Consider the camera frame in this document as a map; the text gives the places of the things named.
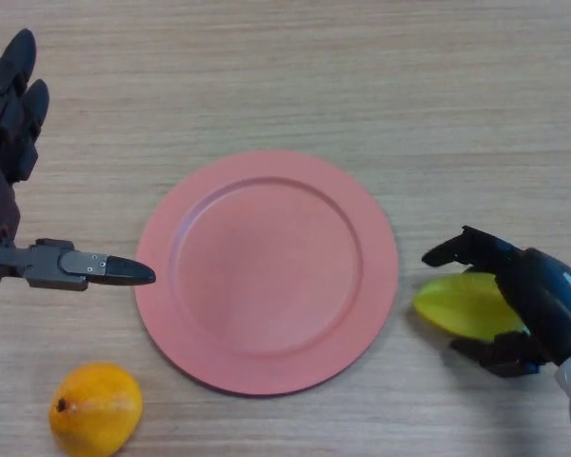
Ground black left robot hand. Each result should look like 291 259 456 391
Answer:
0 28 157 301

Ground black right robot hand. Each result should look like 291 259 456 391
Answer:
421 225 571 379

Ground yellow starfruit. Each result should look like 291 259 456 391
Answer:
412 267 527 340

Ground pink round plate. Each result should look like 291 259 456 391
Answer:
133 150 400 397

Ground orange pear-shaped fruit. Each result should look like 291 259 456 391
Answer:
48 362 145 457

